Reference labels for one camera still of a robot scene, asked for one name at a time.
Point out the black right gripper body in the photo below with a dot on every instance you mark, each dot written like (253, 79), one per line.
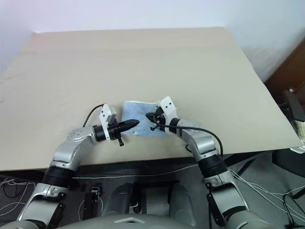
(160, 119)

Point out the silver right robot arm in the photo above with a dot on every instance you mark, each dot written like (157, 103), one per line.
(202, 143)

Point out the small black clamp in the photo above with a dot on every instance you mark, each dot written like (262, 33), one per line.
(95, 194)

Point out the dark grey rounded shape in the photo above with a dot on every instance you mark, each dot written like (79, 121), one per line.
(121, 198)

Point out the grey robot torso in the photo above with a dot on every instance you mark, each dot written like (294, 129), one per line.
(133, 223)

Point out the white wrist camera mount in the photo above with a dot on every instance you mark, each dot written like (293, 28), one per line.
(168, 105)
(104, 114)

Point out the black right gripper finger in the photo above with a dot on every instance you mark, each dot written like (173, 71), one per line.
(152, 119)
(151, 115)

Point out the black angled panel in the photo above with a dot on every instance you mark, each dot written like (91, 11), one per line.
(295, 105)

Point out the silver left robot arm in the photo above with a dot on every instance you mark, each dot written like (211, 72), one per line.
(69, 152)

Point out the brown wooden cabinet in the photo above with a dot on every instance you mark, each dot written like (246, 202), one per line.
(290, 71)

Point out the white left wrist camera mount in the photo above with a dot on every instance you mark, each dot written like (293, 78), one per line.
(104, 114)

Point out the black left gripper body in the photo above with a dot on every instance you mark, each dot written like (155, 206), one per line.
(114, 130)

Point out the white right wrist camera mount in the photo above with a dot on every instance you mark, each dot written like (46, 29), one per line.
(168, 105)

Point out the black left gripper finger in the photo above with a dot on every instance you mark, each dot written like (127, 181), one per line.
(129, 122)
(126, 127)

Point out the light blue cloth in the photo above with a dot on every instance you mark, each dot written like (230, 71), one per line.
(140, 112)

